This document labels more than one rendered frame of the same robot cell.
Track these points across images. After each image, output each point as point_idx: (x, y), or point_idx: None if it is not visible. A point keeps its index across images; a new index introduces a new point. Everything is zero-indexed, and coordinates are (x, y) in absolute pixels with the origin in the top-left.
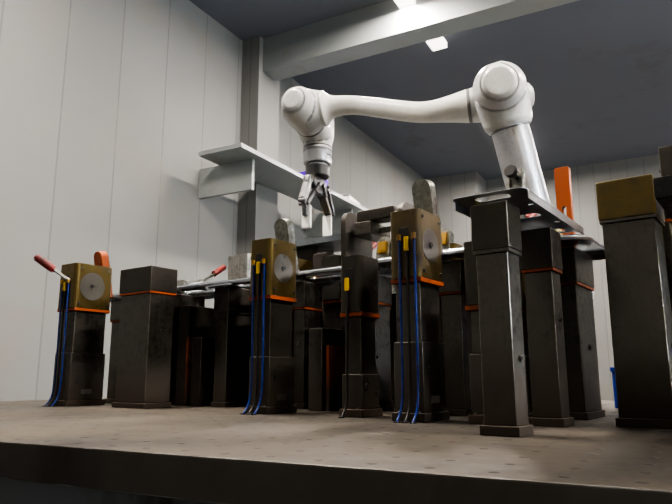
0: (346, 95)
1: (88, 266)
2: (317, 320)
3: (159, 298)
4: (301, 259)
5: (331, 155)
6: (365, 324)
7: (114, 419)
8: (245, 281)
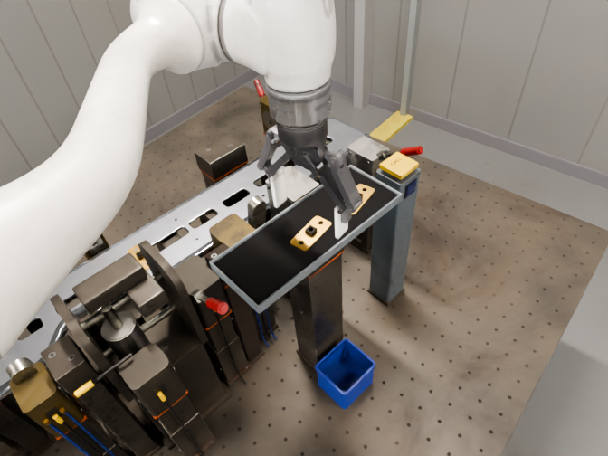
0: (118, 35)
1: (264, 105)
2: None
3: (206, 176)
4: (215, 237)
5: (287, 110)
6: None
7: (109, 234)
8: (187, 215)
